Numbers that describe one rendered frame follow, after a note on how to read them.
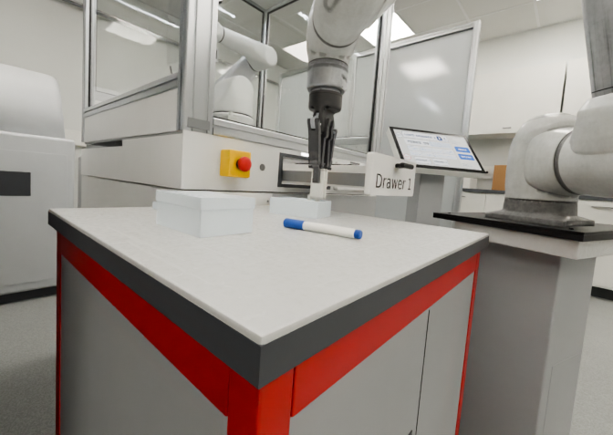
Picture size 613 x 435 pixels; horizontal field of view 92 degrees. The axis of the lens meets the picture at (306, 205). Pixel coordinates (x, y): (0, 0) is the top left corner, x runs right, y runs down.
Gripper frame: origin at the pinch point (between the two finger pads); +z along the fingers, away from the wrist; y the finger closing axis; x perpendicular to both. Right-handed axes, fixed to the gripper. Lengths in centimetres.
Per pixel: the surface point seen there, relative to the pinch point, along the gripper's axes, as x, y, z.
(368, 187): -8.9, 11.9, 0.0
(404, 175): -15.0, 31.5, -4.4
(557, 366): -55, 25, 39
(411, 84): 5, 194, -85
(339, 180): 0.5, 16.4, -1.4
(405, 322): -23.6, -29.0, 14.6
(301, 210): 2.4, -3.2, 6.2
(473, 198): -58, 308, 4
